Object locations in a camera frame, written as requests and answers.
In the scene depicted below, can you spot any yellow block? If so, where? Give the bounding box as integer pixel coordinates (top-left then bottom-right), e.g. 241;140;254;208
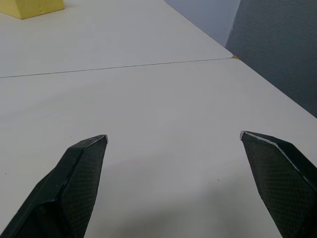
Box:
0;0;65;20

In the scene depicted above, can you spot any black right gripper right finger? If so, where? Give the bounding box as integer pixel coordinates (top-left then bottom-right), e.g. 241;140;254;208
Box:
239;130;317;238

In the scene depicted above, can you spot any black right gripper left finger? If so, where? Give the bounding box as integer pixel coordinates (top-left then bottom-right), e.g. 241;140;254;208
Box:
0;134;109;238

